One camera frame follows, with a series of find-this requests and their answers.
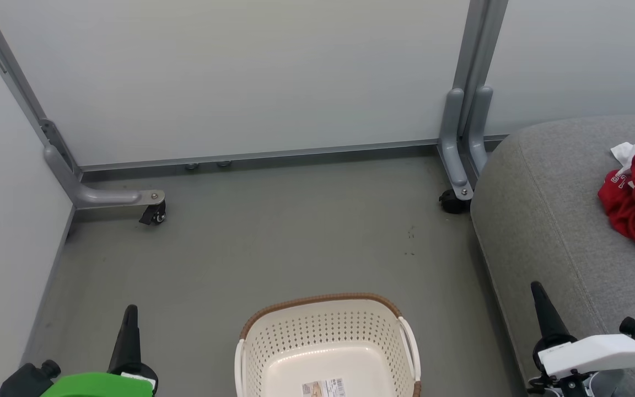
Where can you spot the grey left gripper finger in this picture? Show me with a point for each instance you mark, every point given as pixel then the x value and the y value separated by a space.
pixel 128 342

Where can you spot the black caster wheel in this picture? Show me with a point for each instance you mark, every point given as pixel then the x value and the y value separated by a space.
pixel 155 214
pixel 452 203

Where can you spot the grey fabric sofa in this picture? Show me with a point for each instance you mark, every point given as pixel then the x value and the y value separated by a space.
pixel 549 220

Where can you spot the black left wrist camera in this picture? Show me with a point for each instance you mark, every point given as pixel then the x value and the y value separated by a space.
pixel 25 380

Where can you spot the grey partition post with caster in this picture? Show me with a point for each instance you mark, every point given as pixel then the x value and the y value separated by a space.
pixel 102 197
pixel 453 138

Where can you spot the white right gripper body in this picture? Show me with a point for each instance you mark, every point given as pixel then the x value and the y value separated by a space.
pixel 598 353

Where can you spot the cream perforated laundry basket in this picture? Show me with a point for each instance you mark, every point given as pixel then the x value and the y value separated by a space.
pixel 323 342

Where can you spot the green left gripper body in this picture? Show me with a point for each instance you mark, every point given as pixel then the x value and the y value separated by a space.
pixel 97 386

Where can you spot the grey partition base rail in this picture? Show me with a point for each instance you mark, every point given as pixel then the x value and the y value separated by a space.
pixel 295 154

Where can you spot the paper label sticker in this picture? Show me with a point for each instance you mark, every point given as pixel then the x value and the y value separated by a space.
pixel 324 389

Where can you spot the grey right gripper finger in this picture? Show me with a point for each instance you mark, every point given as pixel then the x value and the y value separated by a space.
pixel 550 322

